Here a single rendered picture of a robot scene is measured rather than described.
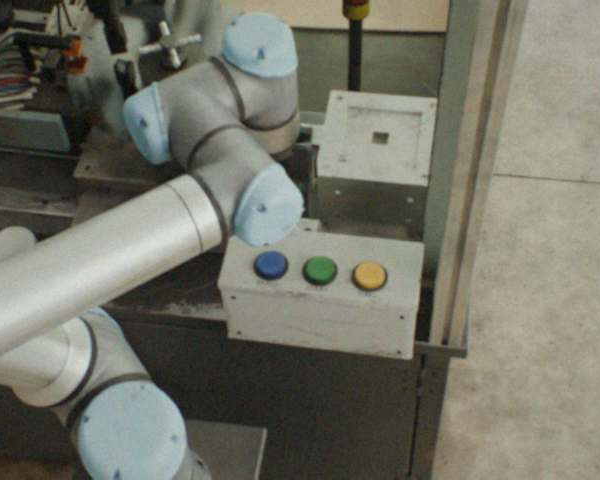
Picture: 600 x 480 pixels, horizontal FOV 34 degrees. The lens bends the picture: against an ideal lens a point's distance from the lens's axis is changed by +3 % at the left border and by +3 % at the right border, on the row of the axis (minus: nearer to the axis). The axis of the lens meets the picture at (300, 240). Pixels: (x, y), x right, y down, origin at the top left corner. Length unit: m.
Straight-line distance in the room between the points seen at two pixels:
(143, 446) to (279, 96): 0.43
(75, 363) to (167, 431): 0.14
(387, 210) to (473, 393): 0.87
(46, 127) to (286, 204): 0.62
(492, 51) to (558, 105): 1.85
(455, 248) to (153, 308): 0.51
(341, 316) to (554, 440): 0.99
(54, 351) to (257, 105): 0.38
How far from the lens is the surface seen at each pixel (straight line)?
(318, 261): 1.33
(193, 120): 0.97
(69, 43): 1.58
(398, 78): 1.80
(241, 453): 1.37
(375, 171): 1.44
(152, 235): 0.88
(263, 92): 1.02
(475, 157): 1.12
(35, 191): 1.68
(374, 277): 1.32
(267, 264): 1.33
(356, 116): 1.52
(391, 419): 1.72
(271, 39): 1.01
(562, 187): 2.65
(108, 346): 1.23
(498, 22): 0.99
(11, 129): 1.48
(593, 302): 2.45
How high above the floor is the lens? 2.00
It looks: 53 degrees down
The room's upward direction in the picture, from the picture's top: 3 degrees counter-clockwise
